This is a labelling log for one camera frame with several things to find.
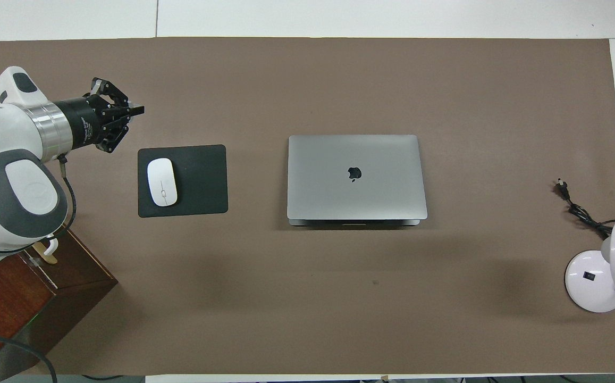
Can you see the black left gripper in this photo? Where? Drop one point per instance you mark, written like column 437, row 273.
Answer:
column 84, row 125

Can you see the grey laptop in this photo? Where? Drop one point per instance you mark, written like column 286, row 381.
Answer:
column 355, row 197

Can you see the white computer mouse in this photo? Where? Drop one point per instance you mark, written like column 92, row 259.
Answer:
column 162, row 181

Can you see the black mouse pad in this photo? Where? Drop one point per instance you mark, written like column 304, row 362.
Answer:
column 201, row 181

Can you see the white desk lamp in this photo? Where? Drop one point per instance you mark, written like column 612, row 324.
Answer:
column 589, row 276

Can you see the brown table mat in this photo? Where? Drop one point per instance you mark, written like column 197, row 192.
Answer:
column 286, row 80

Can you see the dark wooden box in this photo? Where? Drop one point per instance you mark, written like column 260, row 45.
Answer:
column 31, row 298

